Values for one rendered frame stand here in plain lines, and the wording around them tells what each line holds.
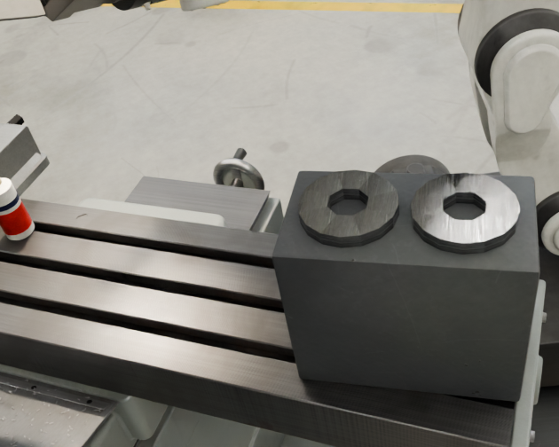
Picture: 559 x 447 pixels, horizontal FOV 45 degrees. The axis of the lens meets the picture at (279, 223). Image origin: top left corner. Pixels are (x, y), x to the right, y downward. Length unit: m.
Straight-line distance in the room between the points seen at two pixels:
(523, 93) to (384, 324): 0.49
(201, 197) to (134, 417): 0.52
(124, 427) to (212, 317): 0.21
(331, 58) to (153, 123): 0.84
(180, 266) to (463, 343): 0.39
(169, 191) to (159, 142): 1.50
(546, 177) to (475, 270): 0.65
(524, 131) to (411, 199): 0.46
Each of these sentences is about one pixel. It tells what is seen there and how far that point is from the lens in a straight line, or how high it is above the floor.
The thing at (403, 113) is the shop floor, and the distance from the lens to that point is 2.72.
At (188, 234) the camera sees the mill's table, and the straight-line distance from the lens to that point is 0.92.
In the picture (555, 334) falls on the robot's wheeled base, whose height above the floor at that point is 0.57.
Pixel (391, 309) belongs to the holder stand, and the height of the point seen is 1.07.
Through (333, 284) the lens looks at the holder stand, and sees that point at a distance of 0.60.
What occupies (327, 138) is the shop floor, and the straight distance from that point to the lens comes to 2.63.
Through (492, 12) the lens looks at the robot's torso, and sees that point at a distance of 1.00.
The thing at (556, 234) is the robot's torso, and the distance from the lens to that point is 1.23.
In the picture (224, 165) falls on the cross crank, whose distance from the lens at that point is 1.44.
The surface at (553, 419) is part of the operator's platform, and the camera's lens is 1.35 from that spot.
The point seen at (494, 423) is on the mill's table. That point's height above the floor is 0.94.
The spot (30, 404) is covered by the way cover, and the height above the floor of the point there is 0.87.
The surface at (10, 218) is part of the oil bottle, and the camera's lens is 0.99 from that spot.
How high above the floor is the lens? 1.54
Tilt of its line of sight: 42 degrees down
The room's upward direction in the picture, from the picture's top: 12 degrees counter-clockwise
